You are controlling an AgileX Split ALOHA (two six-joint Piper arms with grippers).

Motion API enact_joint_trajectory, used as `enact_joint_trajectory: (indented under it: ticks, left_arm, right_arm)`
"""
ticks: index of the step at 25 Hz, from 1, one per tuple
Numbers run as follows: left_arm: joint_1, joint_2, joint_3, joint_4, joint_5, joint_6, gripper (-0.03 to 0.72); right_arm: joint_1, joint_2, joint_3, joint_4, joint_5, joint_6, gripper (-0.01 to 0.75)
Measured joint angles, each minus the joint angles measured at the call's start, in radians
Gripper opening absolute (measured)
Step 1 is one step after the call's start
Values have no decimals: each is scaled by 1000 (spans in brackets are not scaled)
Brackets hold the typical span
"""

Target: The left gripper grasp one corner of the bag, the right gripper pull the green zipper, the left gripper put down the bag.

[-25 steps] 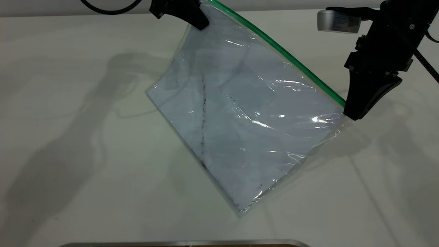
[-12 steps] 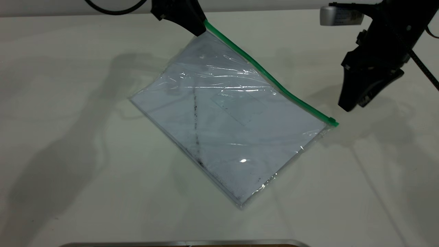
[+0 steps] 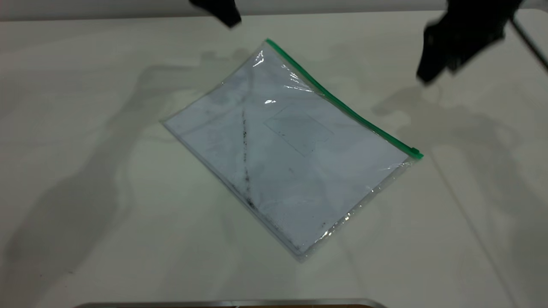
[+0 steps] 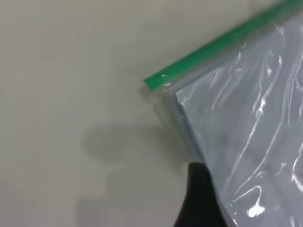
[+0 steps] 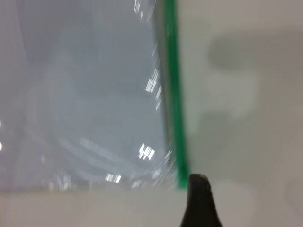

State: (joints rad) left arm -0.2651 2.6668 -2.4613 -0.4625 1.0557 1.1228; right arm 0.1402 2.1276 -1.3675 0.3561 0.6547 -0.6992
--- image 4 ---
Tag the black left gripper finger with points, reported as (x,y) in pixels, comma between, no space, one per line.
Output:
(201,201)

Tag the clear plastic zipper bag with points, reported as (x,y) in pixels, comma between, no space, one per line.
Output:
(236,118)

